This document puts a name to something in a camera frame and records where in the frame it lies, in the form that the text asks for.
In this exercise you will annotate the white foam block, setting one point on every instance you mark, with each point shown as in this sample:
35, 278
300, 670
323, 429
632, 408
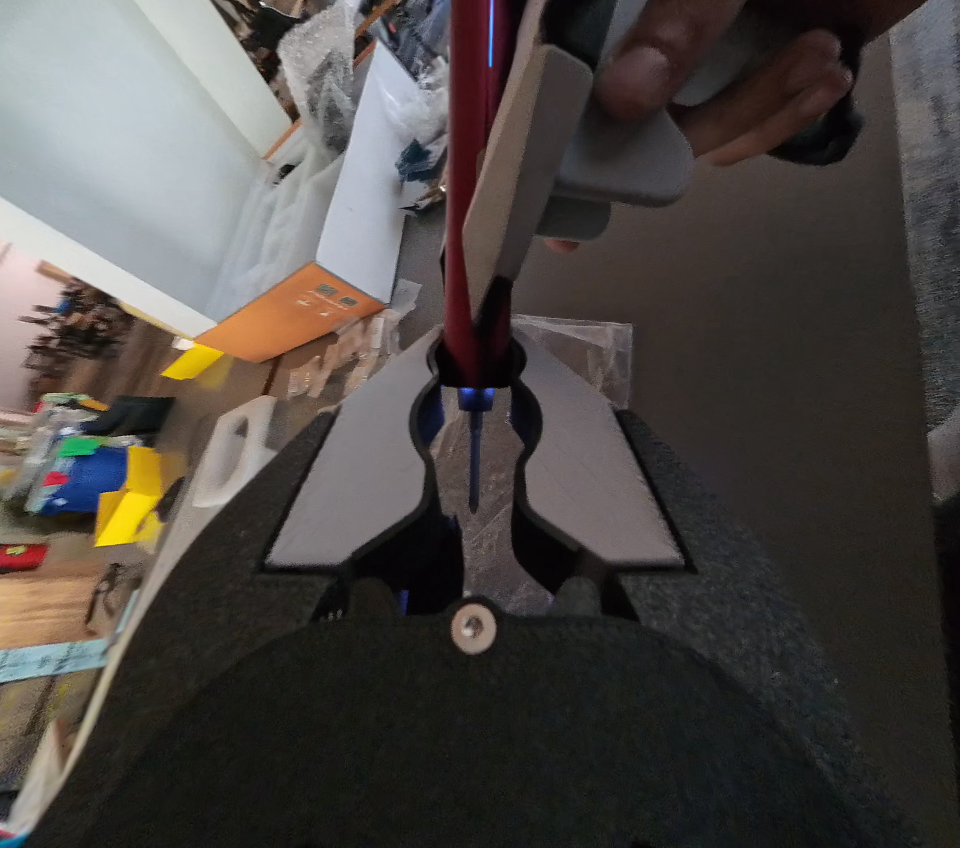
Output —
225, 465

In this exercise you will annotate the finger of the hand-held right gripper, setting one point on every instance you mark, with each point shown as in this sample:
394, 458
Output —
532, 150

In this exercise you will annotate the blue storage container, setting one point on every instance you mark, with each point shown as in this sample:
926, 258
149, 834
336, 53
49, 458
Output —
79, 480

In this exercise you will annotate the pile of small screw bags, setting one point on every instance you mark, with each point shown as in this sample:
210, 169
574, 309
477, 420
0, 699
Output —
337, 356

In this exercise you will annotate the bubble wrap heap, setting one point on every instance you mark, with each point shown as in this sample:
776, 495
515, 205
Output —
322, 67

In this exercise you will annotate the yellow plastic bin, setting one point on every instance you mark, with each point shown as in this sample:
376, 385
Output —
127, 514
191, 362

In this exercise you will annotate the red electric screwdriver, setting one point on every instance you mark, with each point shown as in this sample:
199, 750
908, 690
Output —
471, 112

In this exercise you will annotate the grey desk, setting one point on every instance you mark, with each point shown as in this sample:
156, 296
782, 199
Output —
750, 375

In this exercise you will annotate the large clear plastic bag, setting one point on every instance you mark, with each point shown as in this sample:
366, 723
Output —
581, 353

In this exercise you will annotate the orange and white cardboard box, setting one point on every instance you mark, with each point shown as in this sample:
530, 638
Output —
360, 202

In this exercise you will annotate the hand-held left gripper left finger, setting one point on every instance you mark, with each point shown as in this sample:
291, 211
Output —
352, 488

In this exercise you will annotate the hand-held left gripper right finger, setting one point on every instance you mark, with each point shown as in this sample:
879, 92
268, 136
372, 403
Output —
592, 488

